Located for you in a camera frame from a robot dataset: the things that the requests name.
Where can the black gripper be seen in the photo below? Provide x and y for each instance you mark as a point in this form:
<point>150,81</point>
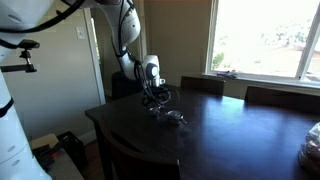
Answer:
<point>156,94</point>

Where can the second largest steel measuring cup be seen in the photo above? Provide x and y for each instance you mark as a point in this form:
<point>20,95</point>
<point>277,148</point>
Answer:
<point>153,110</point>

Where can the small dark object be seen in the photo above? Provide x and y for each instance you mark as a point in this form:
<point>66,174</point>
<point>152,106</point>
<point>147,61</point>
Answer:
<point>175,117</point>

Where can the smallest steel measuring cup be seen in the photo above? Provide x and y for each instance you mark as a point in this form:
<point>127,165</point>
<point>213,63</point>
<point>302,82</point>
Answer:
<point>183,120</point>

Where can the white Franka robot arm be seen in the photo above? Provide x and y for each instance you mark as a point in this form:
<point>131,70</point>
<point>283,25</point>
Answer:
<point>13,150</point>

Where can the black rounded chair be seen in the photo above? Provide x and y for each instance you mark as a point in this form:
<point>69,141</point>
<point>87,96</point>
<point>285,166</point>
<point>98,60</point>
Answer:
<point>121,88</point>

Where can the dark wooden dining chair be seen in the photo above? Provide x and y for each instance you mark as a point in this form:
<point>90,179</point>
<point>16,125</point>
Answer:
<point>283,100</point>
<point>206,86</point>

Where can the brown curved back chair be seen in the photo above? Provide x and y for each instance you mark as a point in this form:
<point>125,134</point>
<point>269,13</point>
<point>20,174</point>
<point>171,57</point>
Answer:
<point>140,166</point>

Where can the small blue purple object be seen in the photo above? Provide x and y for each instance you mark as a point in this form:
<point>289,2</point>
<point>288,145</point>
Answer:
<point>226,74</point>

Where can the black plastic crate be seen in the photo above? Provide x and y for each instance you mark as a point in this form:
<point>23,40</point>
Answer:
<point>75,150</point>

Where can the beige robot stand platform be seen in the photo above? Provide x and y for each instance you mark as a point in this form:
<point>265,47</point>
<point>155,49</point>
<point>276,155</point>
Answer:
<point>66,170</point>

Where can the black tool with red part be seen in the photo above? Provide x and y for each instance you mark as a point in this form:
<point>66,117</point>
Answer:
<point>46,155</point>

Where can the large white framed window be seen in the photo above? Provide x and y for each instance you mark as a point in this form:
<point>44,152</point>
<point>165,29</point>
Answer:
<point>260,40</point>

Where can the clear plastic bag with food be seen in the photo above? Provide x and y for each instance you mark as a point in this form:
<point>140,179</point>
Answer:
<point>311,150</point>

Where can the white door frame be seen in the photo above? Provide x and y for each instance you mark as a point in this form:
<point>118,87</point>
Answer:
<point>96,66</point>

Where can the white wall light switch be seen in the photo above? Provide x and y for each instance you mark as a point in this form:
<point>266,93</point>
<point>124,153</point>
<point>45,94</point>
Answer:
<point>80,33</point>

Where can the black camera on clamp mount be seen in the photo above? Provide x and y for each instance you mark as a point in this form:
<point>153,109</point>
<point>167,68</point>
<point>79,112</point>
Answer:
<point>28,44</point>

